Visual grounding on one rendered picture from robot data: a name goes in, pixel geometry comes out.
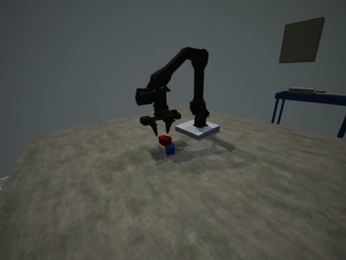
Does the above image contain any blue cube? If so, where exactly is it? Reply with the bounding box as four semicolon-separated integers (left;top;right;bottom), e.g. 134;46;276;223
166;143;175;155

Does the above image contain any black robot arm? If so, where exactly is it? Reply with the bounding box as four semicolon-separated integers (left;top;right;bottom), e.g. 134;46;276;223
135;47;210;128

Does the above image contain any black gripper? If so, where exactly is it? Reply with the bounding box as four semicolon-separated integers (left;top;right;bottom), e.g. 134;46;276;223
140;103;181;136

